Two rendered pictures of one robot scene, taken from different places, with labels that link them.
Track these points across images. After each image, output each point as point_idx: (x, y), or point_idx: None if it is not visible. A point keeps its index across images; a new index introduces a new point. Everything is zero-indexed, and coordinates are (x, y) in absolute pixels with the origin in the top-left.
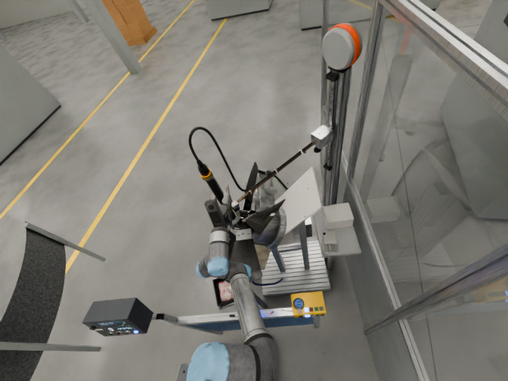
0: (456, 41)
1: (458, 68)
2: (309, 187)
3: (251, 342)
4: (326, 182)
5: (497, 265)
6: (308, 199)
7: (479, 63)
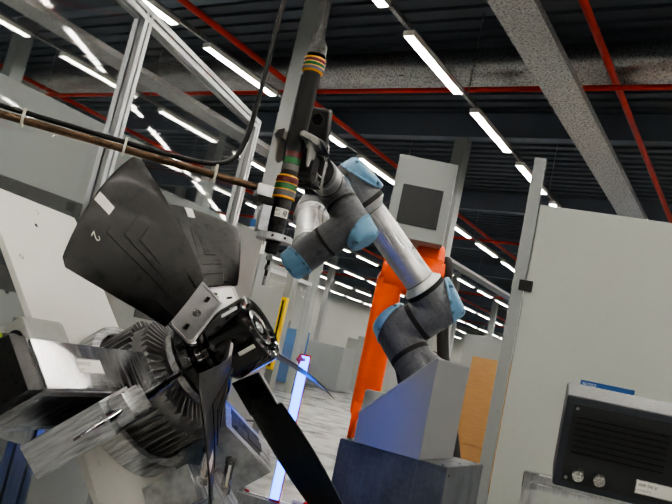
0: None
1: None
2: (35, 220)
3: (317, 200)
4: None
5: (129, 99)
6: (61, 239)
7: None
